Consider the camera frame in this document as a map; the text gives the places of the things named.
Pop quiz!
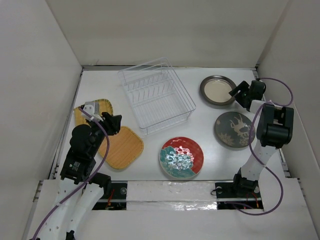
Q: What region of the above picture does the brown rimmed cream plate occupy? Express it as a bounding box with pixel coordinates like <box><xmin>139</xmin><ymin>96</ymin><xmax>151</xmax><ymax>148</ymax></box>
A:
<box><xmin>199</xmin><ymin>75</ymin><xmax>236</xmax><ymax>106</ymax></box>

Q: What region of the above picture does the square bamboo tray near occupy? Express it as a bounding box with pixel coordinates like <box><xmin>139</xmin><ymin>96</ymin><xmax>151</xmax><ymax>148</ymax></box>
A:
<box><xmin>105</xmin><ymin>126</ymin><xmax>144</xmax><ymax>170</ymax></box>

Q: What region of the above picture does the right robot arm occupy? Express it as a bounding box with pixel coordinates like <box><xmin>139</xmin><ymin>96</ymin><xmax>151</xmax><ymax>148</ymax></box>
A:
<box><xmin>229</xmin><ymin>78</ymin><xmax>294</xmax><ymax>197</ymax></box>

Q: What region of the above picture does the square bamboo tray far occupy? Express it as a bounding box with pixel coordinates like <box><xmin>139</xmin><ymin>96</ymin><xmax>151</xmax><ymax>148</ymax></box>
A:
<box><xmin>73</xmin><ymin>98</ymin><xmax>114</xmax><ymax>126</ymax></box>

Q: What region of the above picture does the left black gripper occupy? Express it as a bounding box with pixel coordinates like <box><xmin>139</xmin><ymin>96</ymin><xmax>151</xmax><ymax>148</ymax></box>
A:
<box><xmin>87</xmin><ymin>111</ymin><xmax>121</xmax><ymax>156</ymax></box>

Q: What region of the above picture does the white wire dish rack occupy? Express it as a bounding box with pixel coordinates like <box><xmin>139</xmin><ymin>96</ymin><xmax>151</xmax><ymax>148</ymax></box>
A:
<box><xmin>117</xmin><ymin>57</ymin><xmax>196</xmax><ymax>136</ymax></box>

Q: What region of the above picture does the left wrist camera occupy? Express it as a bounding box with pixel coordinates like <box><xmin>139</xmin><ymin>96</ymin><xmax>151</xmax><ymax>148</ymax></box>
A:
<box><xmin>80</xmin><ymin>101</ymin><xmax>100</xmax><ymax>118</ymax></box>

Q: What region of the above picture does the grey reindeer pattern plate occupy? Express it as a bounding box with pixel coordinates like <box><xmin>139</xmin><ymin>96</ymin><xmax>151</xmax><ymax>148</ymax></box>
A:
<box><xmin>214</xmin><ymin>111</ymin><xmax>256</xmax><ymax>149</ymax></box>

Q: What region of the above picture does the square bamboo tray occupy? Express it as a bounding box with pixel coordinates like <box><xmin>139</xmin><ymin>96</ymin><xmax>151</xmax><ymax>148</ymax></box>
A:
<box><xmin>105</xmin><ymin>126</ymin><xmax>144</xmax><ymax>170</ymax></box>
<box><xmin>73</xmin><ymin>98</ymin><xmax>114</xmax><ymax>126</ymax></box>

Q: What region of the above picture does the red teal floral plate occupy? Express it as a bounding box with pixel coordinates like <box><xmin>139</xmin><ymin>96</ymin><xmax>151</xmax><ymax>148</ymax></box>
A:
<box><xmin>159</xmin><ymin>136</ymin><xmax>205</xmax><ymax>181</ymax></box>

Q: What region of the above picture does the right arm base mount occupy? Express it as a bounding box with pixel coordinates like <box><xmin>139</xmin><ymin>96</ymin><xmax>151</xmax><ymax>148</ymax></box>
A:
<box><xmin>210</xmin><ymin>172</ymin><xmax>264</xmax><ymax>210</ymax></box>

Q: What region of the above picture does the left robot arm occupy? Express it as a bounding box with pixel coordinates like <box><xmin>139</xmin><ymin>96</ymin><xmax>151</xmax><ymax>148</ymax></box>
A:
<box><xmin>32</xmin><ymin>111</ymin><xmax>122</xmax><ymax>240</ymax></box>

